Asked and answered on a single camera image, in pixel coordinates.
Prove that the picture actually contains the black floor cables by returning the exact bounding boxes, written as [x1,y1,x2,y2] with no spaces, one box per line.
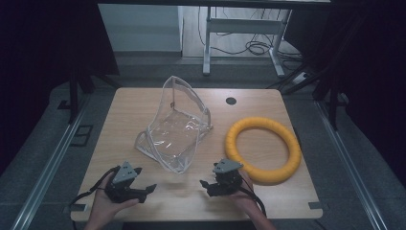
[196,6,305,66]

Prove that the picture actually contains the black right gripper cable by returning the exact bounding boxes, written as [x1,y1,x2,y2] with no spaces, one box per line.
[238,176,268,219]

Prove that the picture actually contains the white power strip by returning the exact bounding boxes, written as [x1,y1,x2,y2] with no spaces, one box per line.
[291,71,311,86]

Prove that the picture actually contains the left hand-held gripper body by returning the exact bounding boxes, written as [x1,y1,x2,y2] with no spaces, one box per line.
[104,161,147,204]

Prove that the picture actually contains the black floor plate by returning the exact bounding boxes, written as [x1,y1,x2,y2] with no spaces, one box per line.
[69,124,95,149]

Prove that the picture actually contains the dark curtain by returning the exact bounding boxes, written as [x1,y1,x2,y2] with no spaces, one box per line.
[0,0,121,176]
[283,0,406,190]

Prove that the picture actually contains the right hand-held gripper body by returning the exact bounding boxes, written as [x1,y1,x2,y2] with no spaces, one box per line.
[207,158,244,197]

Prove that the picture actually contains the black metal stand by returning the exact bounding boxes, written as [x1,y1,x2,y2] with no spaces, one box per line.
[266,57,350,132]
[56,61,123,126]

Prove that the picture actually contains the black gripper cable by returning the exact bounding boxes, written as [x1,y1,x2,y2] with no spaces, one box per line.
[68,165,122,230]
[238,176,268,219]

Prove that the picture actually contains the person's right hand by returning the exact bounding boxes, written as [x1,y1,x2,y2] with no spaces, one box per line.
[229,170,260,216]

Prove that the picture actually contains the metal floor rail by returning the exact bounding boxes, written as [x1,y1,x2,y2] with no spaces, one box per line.
[9,94,92,230]
[313,99,390,230]

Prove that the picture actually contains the yellow ring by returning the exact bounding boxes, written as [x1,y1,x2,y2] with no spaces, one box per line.
[223,116,303,186]

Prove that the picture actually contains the person's left hand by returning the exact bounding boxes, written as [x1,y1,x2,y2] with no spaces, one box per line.
[90,187,141,225]

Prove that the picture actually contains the clear plastic bag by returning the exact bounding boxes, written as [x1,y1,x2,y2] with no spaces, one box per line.
[133,75,214,174]

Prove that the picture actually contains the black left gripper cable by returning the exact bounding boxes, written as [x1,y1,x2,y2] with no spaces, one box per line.
[68,165,122,230]

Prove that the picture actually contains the white desk frame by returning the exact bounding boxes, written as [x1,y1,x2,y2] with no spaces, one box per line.
[202,6,293,78]

